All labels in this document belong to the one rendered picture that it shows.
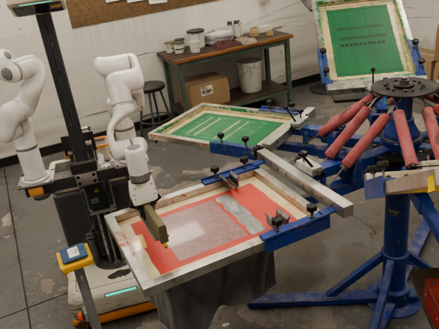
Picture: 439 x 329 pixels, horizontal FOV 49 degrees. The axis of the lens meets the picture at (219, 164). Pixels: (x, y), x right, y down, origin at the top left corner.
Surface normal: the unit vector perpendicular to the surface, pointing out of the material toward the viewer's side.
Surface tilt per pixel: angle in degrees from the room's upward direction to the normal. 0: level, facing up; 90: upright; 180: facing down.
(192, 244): 0
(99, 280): 0
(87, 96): 90
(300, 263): 0
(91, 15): 90
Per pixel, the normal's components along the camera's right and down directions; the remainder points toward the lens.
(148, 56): 0.44, 0.35
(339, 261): -0.11, -0.89
